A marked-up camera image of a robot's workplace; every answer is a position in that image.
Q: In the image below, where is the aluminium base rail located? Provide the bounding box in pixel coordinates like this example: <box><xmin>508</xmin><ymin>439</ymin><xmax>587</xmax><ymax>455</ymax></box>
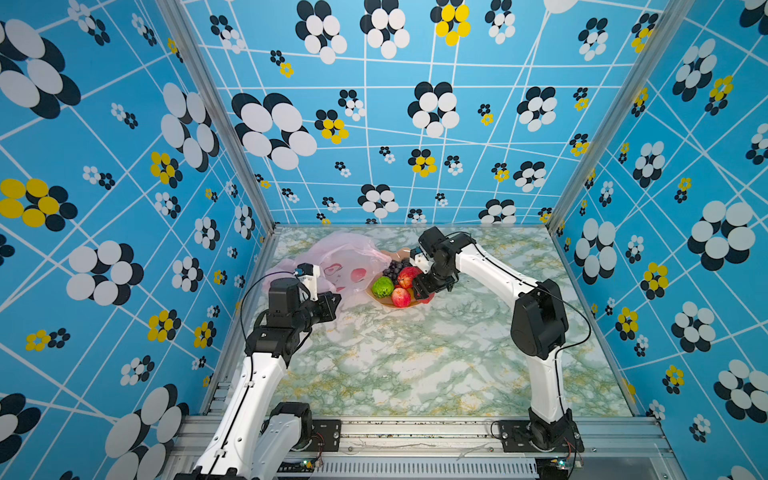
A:
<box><xmin>161</xmin><ymin>415</ymin><xmax>685</xmax><ymax>480</ymax></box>

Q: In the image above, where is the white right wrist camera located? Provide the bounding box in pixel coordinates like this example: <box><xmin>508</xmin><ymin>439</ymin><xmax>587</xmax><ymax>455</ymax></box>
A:
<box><xmin>409</xmin><ymin>247</ymin><xmax>433</xmax><ymax>274</ymax></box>

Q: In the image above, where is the small red apple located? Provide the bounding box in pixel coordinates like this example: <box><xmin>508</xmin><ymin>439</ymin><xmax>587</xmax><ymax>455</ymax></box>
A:
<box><xmin>390</xmin><ymin>287</ymin><xmax>412</xmax><ymax>308</ymax></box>

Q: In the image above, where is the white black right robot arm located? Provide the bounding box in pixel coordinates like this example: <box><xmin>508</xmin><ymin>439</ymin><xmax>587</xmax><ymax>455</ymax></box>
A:
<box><xmin>410</xmin><ymin>227</ymin><xmax>584</xmax><ymax>453</ymax></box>

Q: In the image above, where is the aluminium frame post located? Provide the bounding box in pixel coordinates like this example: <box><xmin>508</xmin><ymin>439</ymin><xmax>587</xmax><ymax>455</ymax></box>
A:
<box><xmin>157</xmin><ymin>0</ymin><xmax>275</xmax><ymax>238</ymax></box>
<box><xmin>547</xmin><ymin>0</ymin><xmax>695</xmax><ymax>235</ymax></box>

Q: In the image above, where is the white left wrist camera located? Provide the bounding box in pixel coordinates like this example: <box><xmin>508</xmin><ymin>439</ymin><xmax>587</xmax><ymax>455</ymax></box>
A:
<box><xmin>294</xmin><ymin>263</ymin><xmax>320</xmax><ymax>301</ymax></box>

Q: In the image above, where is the aluminium frame post left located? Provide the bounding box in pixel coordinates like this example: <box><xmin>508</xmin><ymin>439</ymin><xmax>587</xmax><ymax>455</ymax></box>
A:
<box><xmin>157</xmin><ymin>0</ymin><xmax>275</xmax><ymax>238</ymax></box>

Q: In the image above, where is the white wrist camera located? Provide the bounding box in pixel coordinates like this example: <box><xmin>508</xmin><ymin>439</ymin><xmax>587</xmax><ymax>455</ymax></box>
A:
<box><xmin>409</xmin><ymin>247</ymin><xmax>433</xmax><ymax>274</ymax></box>
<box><xmin>294</xmin><ymin>263</ymin><xmax>320</xmax><ymax>301</ymax></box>

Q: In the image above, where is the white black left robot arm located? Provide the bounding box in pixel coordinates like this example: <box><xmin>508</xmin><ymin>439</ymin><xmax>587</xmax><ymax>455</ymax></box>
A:
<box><xmin>176</xmin><ymin>264</ymin><xmax>341</xmax><ymax>479</ymax></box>

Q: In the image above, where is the aluminium frame post right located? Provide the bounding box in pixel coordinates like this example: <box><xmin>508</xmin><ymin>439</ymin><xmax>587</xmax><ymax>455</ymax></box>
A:
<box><xmin>547</xmin><ymin>0</ymin><xmax>695</xmax><ymax>235</ymax></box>

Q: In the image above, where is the green custard apple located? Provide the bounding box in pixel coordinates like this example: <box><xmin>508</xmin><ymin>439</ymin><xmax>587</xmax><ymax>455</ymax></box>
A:
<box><xmin>371</xmin><ymin>276</ymin><xmax>395</xmax><ymax>299</ymax></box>

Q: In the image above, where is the dark purple grape bunch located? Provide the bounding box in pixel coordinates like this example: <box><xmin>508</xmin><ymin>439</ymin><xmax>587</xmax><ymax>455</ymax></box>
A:
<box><xmin>382</xmin><ymin>259</ymin><xmax>410</xmax><ymax>284</ymax></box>

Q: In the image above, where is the red dragon fruit piece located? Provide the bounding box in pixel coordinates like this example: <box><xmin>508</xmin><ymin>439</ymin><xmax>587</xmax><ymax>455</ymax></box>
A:
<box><xmin>418</xmin><ymin>293</ymin><xmax>435</xmax><ymax>304</ymax></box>

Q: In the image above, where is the pink printed plastic bag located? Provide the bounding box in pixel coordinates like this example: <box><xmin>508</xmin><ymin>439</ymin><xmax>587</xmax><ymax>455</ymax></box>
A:
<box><xmin>269</xmin><ymin>232</ymin><xmax>391</xmax><ymax>318</ymax></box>

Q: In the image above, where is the large red apple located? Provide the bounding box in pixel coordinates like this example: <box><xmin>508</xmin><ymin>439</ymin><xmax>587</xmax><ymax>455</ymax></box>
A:
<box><xmin>397</xmin><ymin>266</ymin><xmax>422</xmax><ymax>289</ymax></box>

